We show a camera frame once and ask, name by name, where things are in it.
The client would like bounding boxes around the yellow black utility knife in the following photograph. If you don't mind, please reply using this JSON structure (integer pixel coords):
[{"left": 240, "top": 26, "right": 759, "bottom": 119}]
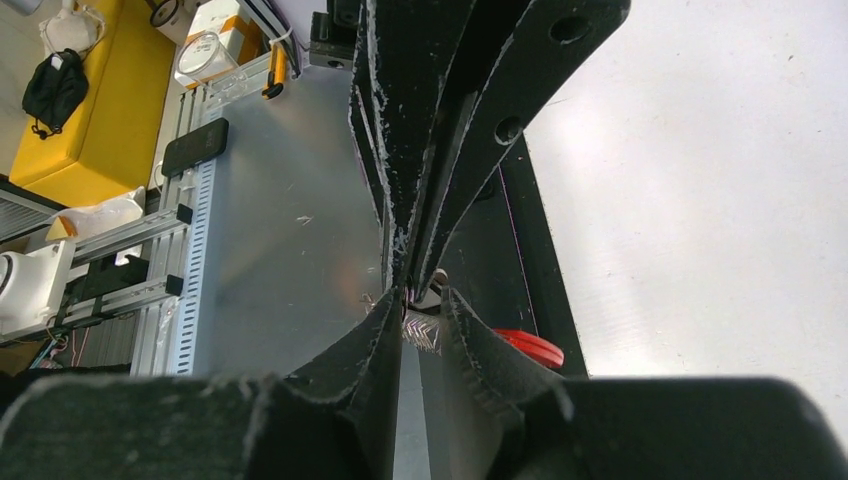
[{"left": 261, "top": 42, "right": 287, "bottom": 100}]

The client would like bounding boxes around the clear plastic cup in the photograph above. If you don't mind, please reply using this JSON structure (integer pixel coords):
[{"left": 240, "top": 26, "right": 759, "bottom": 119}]
[{"left": 174, "top": 31, "right": 247, "bottom": 97}]

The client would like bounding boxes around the black bag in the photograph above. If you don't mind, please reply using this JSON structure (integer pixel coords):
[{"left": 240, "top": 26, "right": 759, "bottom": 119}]
[{"left": 22, "top": 49, "right": 89, "bottom": 140}]

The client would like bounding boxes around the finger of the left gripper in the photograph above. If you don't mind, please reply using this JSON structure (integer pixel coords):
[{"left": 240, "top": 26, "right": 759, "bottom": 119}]
[
  {"left": 409, "top": 0, "right": 630, "bottom": 295},
  {"left": 349, "top": 1, "right": 475, "bottom": 292}
]

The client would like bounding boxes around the black smartphone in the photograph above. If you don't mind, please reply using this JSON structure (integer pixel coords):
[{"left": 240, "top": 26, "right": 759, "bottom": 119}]
[{"left": 161, "top": 118, "right": 230, "bottom": 178}]

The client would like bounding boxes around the grey red keyring holder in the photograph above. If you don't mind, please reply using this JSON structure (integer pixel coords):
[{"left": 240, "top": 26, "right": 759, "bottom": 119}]
[{"left": 400, "top": 268, "right": 566, "bottom": 370}]

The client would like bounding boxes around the white orange box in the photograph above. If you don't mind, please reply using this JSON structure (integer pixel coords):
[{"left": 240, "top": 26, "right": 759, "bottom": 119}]
[{"left": 185, "top": 0, "right": 262, "bottom": 65}]

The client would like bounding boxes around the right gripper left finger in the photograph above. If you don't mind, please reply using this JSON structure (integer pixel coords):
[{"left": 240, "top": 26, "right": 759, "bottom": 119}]
[{"left": 1, "top": 288, "right": 403, "bottom": 479}]

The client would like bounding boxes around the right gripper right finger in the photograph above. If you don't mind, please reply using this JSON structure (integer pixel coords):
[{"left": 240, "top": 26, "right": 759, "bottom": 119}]
[{"left": 440, "top": 286, "right": 848, "bottom": 480}]

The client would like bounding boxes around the left white slotted cable duct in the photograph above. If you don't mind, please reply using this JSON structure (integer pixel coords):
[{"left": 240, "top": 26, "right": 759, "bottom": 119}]
[{"left": 166, "top": 161, "right": 216, "bottom": 376}]

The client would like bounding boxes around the white appliance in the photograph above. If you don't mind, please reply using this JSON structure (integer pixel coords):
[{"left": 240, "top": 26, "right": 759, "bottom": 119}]
[{"left": 1, "top": 240, "right": 76, "bottom": 342}]

